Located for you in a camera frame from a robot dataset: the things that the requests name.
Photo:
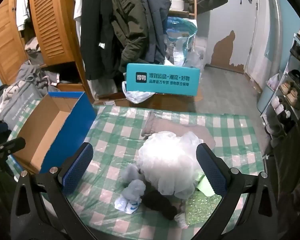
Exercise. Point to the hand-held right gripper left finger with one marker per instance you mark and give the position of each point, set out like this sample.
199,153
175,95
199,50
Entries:
77,170

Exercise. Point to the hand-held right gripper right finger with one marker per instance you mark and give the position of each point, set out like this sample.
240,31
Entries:
211,170

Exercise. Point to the green glitter scouring pad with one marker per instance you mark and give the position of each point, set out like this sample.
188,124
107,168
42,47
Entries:
202,210

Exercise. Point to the blue cardboard box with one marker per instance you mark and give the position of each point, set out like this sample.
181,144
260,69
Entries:
50,127

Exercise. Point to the white mesh bath pouf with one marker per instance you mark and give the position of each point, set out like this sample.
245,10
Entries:
167,160

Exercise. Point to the grey-blue cloth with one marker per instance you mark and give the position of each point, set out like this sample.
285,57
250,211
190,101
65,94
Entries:
135,187

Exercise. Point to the black sock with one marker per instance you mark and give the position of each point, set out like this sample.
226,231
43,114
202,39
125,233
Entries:
160,203

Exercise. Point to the grey printed garment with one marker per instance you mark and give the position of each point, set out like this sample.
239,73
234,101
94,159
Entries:
20,102

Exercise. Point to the green checked tablecloth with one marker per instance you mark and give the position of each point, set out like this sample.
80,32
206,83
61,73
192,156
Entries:
115,140

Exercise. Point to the small white label card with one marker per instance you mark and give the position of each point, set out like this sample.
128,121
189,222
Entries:
182,220

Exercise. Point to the white sock with blue mark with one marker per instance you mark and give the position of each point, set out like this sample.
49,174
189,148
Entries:
128,206

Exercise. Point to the grey hoodie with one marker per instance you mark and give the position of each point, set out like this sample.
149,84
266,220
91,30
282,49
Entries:
30,73

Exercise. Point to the pair of black boots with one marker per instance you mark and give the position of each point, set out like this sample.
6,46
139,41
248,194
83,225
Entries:
281,125

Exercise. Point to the pair of white shoes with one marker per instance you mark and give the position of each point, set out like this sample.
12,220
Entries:
280,107

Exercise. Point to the teal printed box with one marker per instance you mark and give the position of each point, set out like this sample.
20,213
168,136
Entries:
162,80

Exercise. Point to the small white plastic bag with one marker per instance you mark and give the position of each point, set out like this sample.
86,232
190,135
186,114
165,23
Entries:
273,82

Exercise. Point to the pair of beige shoes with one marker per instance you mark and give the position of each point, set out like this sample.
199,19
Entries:
291,95

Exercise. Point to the wide wooden louvred door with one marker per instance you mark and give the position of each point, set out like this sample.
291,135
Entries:
52,22

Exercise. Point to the white hanging shirt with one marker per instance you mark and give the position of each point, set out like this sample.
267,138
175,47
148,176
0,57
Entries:
22,5

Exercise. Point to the pair of black shoes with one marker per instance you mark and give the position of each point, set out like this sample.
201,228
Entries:
298,78

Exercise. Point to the pale blue shoe rack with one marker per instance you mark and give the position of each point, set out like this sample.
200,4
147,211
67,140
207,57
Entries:
287,65

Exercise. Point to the blue plastic bag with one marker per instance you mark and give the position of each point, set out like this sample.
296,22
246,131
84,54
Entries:
181,37

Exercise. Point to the black hanging jacket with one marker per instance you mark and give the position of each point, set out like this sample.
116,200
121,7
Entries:
97,35

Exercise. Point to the white hanging t-shirt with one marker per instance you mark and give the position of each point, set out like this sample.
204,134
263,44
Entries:
77,7

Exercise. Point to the white door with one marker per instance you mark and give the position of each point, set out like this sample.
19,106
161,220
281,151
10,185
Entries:
261,30

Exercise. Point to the olive green hanging jacket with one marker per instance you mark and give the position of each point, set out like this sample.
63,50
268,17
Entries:
130,25

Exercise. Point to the grey-blue hanging jacket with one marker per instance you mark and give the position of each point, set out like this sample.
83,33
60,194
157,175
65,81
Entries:
156,20

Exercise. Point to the dark hanging bag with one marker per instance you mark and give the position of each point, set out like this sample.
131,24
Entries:
212,2

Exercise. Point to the wooden shelf unit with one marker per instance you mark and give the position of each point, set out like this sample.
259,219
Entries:
192,2

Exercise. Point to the white pot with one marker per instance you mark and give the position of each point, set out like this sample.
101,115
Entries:
176,3

